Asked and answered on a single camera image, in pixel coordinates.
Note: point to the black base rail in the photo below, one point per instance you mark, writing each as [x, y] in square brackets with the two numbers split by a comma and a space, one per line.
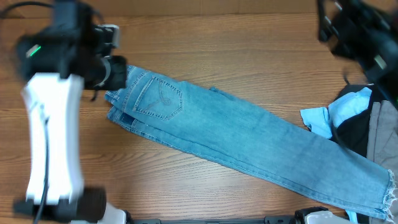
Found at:
[217, 220]

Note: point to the grey garment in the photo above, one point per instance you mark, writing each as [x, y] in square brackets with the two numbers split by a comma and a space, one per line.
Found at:
[382, 137]

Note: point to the black garment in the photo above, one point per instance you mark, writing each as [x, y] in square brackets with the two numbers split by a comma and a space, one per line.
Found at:
[353, 133]

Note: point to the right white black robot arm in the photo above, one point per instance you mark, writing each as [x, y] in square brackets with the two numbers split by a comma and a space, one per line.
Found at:
[367, 35]

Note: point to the blue denim jeans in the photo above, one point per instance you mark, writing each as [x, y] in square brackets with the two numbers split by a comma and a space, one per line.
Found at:
[219, 127]

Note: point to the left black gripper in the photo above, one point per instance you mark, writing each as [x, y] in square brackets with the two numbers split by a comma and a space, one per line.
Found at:
[117, 65]

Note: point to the light blue shirt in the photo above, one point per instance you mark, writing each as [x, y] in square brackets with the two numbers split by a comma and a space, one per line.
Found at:
[351, 101]

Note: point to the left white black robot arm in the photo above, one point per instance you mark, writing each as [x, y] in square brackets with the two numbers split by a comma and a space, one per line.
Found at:
[58, 63]

